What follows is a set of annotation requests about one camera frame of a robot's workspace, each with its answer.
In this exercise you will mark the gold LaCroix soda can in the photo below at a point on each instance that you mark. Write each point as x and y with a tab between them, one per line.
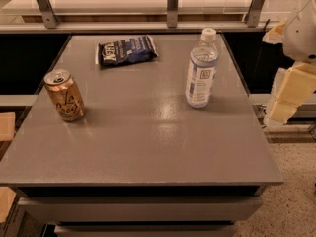
65	94

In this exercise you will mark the blue chip bag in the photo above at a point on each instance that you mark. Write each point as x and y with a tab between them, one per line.
126	51

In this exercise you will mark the grey cabinet drawer front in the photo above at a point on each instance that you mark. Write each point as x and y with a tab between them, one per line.
122	209

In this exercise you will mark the left metal frame bracket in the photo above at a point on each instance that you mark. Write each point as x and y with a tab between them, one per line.
49	18

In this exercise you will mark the clear plastic water bottle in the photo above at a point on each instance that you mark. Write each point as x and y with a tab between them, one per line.
202	69

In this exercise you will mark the metal frame bracket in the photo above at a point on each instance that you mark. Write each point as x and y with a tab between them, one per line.
172	13
253	16
49	18

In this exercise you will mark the right metal frame bracket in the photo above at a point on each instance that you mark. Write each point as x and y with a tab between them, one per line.
253	16

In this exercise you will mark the middle metal frame bracket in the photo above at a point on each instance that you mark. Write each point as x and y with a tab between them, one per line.
172	13

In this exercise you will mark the lower grey drawer front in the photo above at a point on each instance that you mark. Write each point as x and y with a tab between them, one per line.
158	231

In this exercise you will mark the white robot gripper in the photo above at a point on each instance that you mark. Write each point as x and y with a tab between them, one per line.
301	34

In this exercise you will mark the tan cardboard box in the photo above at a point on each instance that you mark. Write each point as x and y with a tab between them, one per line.
7	126

